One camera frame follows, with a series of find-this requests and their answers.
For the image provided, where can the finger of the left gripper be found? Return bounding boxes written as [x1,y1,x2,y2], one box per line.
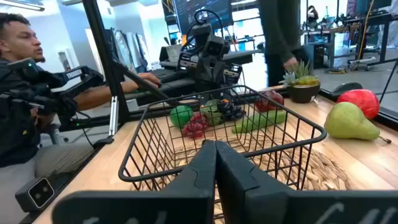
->
[214,59,227,91]
[196,58,215,91]

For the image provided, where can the black table-level camera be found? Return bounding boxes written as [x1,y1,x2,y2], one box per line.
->
[14,175,59,213]

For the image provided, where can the dark grapes with green leaves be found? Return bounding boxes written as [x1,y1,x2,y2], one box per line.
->
[200,98,246,127]

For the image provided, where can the large wall display screen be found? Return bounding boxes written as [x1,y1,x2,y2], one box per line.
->
[172,0,234,35]

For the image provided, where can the green cucumber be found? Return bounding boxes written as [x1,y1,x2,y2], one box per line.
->
[231,110,287,134]

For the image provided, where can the red grape bunch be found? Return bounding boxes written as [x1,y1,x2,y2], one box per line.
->
[182,112,210,139]

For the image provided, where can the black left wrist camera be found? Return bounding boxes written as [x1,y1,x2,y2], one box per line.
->
[203,34,231,59]

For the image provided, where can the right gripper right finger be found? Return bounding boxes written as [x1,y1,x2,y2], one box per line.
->
[215,139,398,224]

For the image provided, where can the bright red crinkled fruit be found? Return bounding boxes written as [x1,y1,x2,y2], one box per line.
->
[336,88,381,120]

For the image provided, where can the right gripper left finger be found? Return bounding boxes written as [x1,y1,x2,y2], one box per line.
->
[51,139,218,224]

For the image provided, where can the dark red apple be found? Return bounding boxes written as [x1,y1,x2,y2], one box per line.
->
[254,90,285,113]

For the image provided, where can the potted succulent plant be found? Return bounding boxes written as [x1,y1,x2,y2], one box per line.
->
[279,60,321,104]

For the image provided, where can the person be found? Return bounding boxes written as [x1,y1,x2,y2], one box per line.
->
[0,12,162,224]
[257,0,308,88]

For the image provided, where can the green pear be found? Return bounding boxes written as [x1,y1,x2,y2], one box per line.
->
[323,101,392,144]

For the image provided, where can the green lime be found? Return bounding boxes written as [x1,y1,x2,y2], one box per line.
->
[169,105,195,128]

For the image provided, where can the black wire basket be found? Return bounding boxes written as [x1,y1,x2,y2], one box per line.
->
[118,85,328,192]

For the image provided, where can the round woven placemat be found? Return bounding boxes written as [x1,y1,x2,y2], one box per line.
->
[130,133,354,224]

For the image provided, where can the black workbench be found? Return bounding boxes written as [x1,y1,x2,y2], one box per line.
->
[303,12,398,68]

